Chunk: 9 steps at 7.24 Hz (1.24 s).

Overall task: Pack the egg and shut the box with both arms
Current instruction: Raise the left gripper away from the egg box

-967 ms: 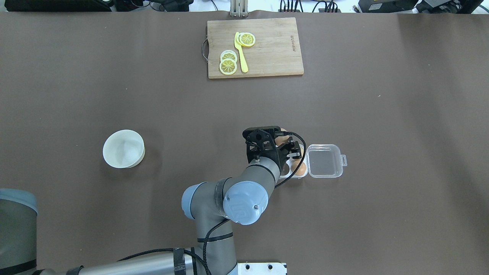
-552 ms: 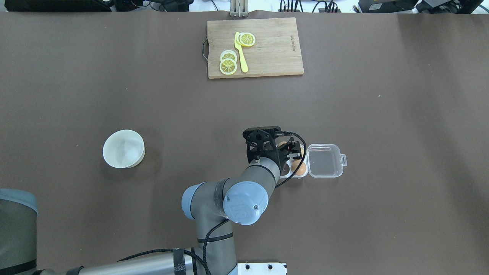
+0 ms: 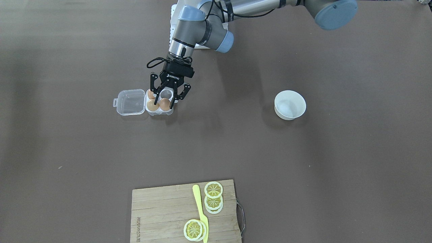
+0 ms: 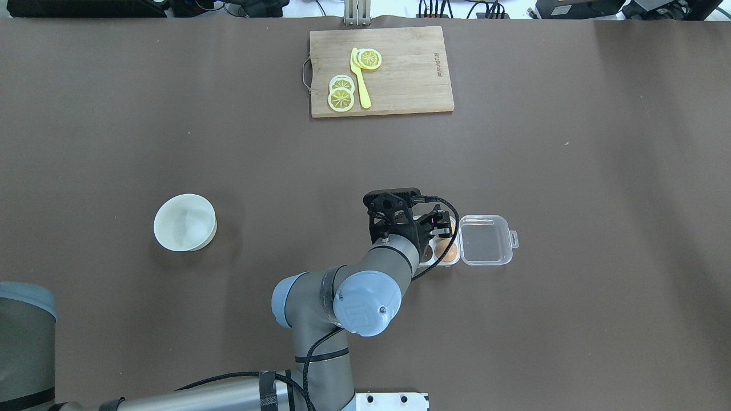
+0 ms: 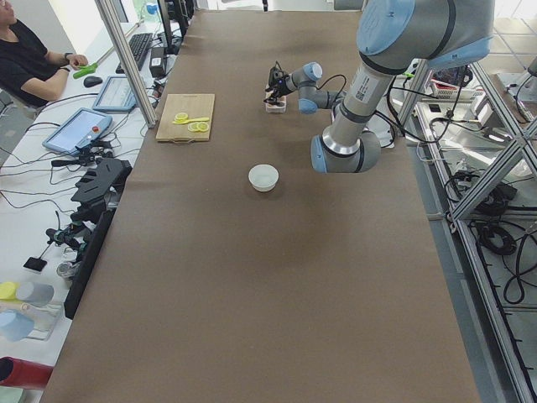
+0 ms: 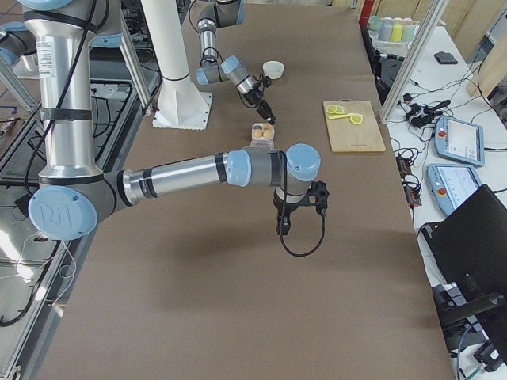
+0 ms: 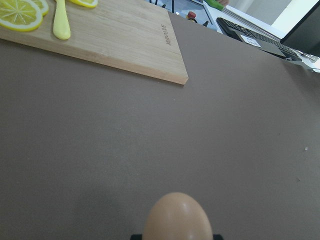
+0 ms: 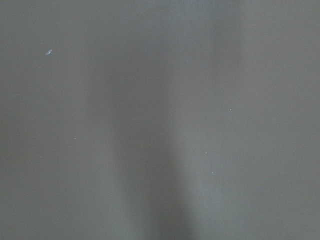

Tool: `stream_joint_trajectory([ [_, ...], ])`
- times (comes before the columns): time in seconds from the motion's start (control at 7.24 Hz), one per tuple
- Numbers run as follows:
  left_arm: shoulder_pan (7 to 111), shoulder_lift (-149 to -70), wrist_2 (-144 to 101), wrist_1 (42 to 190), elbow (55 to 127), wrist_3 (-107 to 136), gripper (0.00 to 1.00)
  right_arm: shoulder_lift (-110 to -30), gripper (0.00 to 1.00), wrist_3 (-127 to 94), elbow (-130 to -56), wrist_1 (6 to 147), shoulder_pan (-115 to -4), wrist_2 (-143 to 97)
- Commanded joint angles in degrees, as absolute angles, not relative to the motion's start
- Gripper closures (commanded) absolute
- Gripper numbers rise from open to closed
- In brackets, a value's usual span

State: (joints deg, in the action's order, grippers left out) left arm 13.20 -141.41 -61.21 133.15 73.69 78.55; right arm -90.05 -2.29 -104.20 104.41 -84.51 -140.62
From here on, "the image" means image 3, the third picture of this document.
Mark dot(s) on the brown egg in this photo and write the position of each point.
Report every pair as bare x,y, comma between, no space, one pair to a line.
152,105
165,104
150,94

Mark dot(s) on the clear plastic egg box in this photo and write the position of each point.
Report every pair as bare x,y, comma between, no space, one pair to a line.
133,102

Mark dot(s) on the white round bowl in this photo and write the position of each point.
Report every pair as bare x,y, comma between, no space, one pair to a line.
289,105

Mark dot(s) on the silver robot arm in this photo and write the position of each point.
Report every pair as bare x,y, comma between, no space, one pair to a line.
328,15

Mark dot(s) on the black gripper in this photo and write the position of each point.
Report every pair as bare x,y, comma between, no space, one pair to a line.
172,81

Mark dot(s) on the bamboo cutting board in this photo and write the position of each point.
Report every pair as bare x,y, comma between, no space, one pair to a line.
158,215

